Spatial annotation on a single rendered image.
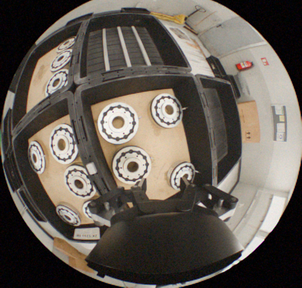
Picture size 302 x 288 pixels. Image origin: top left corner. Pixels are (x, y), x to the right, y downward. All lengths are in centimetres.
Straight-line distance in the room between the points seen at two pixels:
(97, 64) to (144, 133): 27
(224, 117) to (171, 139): 37
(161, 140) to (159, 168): 9
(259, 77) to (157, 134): 283
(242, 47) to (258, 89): 113
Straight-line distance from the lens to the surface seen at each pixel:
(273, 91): 293
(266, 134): 310
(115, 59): 37
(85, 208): 35
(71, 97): 21
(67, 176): 31
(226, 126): 61
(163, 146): 32
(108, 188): 22
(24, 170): 40
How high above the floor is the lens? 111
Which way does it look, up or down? 68 degrees down
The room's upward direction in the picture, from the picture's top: 97 degrees clockwise
